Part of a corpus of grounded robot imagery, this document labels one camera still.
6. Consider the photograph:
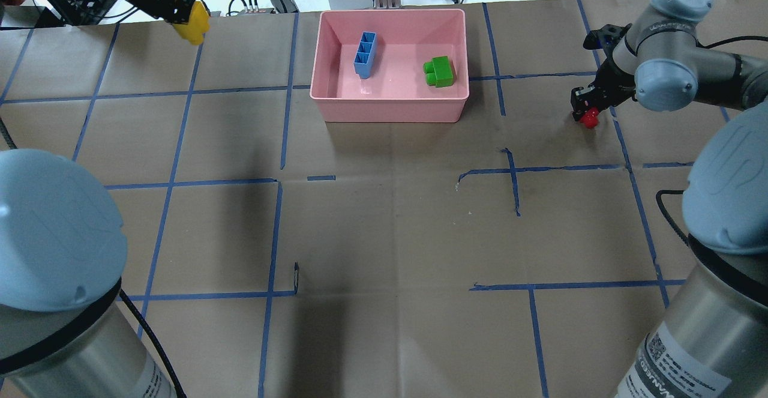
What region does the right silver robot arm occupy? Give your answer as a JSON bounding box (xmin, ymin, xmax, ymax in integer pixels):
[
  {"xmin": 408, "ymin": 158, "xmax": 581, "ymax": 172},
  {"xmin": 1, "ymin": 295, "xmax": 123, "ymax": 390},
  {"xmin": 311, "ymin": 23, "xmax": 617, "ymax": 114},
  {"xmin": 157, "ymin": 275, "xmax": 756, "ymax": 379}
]
[{"xmin": 571, "ymin": 0, "xmax": 767, "ymax": 397}]

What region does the red toy block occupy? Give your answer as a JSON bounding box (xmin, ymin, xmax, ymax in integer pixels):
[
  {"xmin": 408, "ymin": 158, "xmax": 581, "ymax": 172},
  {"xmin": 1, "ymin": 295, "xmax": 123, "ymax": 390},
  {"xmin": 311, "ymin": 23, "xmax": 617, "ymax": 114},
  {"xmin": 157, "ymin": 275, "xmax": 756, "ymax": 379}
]
[{"xmin": 578, "ymin": 107, "xmax": 601, "ymax": 129}]

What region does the brown paper table cover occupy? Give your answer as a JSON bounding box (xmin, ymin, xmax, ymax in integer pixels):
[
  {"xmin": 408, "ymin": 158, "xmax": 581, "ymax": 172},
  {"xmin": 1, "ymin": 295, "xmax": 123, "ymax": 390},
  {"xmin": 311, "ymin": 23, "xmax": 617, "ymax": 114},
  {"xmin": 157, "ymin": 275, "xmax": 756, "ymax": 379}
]
[{"xmin": 2, "ymin": 0, "xmax": 739, "ymax": 397}]

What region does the yellow toy block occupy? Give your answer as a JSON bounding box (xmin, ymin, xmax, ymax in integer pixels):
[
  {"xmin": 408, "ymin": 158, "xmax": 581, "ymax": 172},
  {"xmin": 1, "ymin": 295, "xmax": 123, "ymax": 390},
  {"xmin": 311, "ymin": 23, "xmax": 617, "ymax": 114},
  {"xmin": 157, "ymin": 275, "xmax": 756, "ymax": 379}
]
[{"xmin": 171, "ymin": 1, "xmax": 209, "ymax": 46}]

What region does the blue toy block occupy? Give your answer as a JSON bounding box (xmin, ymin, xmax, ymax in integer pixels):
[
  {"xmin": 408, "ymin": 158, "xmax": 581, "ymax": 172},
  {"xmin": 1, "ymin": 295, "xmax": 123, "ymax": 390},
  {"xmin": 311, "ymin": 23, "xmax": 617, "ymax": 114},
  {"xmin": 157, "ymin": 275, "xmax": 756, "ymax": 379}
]
[{"xmin": 353, "ymin": 31, "xmax": 377, "ymax": 80}]

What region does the green toy block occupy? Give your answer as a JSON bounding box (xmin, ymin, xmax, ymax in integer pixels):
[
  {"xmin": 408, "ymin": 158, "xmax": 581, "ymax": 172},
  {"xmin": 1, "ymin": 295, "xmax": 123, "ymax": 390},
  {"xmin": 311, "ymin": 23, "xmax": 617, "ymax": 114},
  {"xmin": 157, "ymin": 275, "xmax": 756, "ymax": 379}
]
[{"xmin": 422, "ymin": 56, "xmax": 455, "ymax": 88}]

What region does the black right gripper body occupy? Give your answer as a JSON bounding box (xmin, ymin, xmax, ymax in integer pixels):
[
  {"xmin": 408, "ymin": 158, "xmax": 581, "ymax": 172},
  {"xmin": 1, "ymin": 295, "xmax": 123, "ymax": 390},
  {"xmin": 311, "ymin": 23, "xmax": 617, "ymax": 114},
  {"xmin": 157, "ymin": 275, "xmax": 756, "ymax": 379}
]
[{"xmin": 570, "ymin": 65, "xmax": 635, "ymax": 121}]

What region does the pink plastic box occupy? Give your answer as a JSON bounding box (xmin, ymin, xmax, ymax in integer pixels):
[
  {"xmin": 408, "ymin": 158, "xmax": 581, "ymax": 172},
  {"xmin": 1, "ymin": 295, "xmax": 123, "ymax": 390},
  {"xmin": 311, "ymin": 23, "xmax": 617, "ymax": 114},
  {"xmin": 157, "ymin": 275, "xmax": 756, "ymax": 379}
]
[{"xmin": 310, "ymin": 8, "xmax": 470, "ymax": 124}]

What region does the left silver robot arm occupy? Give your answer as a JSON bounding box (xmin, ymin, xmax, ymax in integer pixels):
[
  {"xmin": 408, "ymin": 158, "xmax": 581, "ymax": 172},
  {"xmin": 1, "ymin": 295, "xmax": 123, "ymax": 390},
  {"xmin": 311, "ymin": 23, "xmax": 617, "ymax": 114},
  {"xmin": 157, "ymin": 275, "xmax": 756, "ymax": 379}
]
[{"xmin": 1, "ymin": 127, "xmax": 185, "ymax": 397}]

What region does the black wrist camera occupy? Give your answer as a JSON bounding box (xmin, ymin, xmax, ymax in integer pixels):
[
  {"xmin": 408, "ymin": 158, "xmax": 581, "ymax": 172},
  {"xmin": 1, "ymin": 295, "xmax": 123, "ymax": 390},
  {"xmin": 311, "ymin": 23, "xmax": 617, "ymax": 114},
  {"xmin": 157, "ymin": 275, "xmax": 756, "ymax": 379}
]
[{"xmin": 582, "ymin": 23, "xmax": 632, "ymax": 51}]

